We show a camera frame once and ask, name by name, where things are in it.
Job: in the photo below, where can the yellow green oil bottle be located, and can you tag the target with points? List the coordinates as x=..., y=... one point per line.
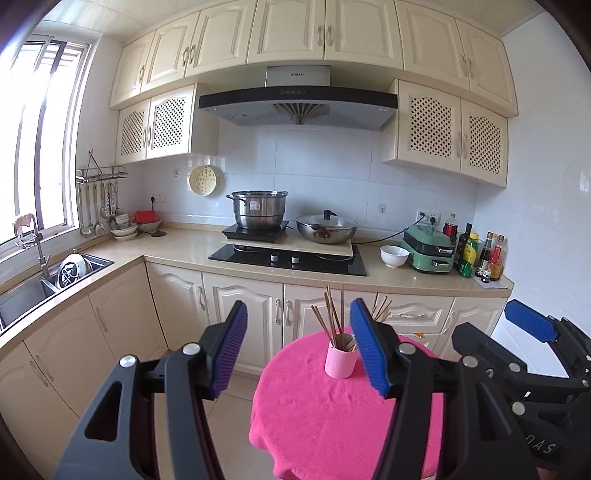
x=470, y=255

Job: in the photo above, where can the steel wok with lid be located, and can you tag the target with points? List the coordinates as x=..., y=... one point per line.
x=326, y=228

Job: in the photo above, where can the red container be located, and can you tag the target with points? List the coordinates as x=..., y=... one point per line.
x=145, y=216

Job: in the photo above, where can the hanging utensil rack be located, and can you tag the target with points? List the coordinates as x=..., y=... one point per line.
x=97, y=197

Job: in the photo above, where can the sink faucet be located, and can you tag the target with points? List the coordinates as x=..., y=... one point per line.
x=20, y=224

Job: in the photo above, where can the dark sauce bottle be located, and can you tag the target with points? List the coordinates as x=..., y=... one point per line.
x=485, y=254

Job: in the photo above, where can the white bowl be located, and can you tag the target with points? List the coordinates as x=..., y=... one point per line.
x=394, y=256

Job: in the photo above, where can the red cap sauce bottle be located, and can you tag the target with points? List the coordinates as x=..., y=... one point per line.
x=496, y=259

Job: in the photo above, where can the green electric grill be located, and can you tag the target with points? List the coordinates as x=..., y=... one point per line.
x=431, y=251

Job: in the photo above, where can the pink table cloth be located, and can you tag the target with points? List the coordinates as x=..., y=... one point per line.
x=315, y=426

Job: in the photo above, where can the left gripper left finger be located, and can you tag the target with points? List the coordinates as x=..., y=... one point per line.
x=115, y=437

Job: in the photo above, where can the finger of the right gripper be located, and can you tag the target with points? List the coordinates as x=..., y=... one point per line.
x=531, y=318
x=510, y=374

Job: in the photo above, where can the round cream steamer plate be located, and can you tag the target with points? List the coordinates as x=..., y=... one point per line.
x=203, y=180

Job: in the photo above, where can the range hood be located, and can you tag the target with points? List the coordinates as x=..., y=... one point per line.
x=302, y=96

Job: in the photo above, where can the pink cup holder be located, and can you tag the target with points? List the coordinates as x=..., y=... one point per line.
x=342, y=355

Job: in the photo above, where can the black gas hob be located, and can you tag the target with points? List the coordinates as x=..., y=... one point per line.
x=292, y=260

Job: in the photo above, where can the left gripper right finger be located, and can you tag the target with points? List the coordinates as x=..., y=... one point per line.
x=480, y=436

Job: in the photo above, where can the black induction cooker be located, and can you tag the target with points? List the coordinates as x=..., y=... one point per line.
x=266, y=235

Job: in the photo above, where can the steel stock pot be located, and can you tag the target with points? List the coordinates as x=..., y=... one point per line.
x=258, y=209

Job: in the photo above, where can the steel sink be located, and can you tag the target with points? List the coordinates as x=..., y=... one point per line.
x=37, y=290

